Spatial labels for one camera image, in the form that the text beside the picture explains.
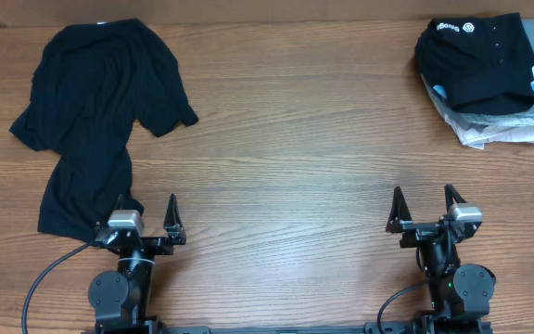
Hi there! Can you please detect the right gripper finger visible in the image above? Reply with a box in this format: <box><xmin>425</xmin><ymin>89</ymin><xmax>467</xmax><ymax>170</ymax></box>
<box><xmin>388</xmin><ymin>186</ymin><xmax>413</xmax><ymax>224</ymax></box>
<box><xmin>444</xmin><ymin>184</ymin><xmax>466</xmax><ymax>211</ymax></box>

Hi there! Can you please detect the black t-shirt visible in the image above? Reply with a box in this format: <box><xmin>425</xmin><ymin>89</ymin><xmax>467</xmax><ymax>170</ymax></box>
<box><xmin>9</xmin><ymin>19</ymin><xmax>198</xmax><ymax>241</ymax></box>

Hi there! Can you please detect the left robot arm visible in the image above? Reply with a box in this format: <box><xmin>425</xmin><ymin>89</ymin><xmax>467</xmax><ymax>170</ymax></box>
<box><xmin>88</xmin><ymin>195</ymin><xmax>186</xmax><ymax>334</ymax></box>

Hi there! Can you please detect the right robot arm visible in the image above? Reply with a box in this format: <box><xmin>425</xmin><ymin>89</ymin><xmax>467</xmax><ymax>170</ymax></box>
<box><xmin>375</xmin><ymin>184</ymin><xmax>497</xmax><ymax>334</ymax></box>

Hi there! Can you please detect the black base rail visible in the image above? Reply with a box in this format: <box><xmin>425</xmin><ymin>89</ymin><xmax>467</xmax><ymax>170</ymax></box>
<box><xmin>81</xmin><ymin>320</ymin><xmax>495</xmax><ymax>334</ymax></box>

